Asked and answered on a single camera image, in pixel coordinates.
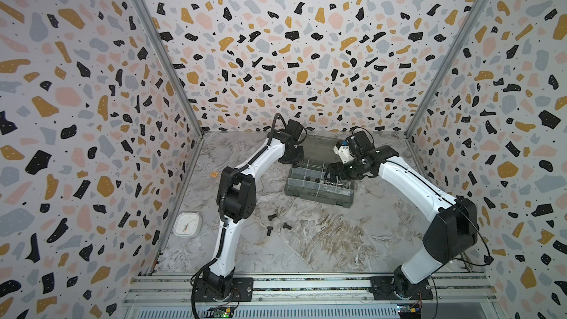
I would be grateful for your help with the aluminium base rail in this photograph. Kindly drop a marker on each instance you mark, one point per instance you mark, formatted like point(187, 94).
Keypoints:
point(317, 288)

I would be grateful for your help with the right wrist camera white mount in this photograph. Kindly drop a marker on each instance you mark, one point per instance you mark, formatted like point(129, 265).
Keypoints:
point(344, 150)

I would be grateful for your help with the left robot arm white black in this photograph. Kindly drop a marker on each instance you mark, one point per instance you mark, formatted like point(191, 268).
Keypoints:
point(237, 197)

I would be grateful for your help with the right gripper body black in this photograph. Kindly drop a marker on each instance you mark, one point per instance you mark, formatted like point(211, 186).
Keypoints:
point(339, 170)

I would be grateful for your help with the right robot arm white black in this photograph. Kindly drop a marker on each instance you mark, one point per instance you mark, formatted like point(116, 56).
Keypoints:
point(452, 229)

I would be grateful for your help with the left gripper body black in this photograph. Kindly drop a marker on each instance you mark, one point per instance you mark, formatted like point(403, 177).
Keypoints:
point(295, 156)

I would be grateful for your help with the grey plastic compartment organizer box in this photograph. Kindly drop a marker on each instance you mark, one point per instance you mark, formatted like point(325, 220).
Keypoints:
point(306, 179)

